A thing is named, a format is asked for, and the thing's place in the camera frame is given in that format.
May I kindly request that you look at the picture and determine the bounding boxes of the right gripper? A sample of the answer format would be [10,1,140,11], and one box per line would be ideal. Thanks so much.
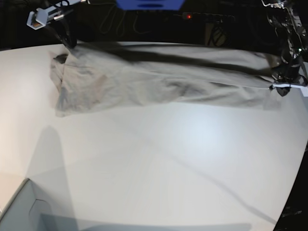
[26,0,81,49]

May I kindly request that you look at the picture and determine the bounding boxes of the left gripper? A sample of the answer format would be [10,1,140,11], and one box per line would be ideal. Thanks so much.
[269,73,308,97]

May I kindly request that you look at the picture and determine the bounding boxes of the beige t-shirt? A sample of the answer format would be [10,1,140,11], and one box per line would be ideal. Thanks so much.
[50,42,282,117]

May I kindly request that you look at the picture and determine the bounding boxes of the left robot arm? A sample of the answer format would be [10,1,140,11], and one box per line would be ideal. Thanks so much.
[262,0,308,97]

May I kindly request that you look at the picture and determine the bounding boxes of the blue box at top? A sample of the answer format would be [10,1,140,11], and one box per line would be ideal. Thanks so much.
[116,0,185,11]

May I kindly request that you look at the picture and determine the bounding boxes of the black power strip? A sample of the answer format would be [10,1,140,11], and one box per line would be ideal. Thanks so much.
[174,12,236,24]

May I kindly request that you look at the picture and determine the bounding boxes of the white cable on floor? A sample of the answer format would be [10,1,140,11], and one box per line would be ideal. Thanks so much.
[100,4,145,35]

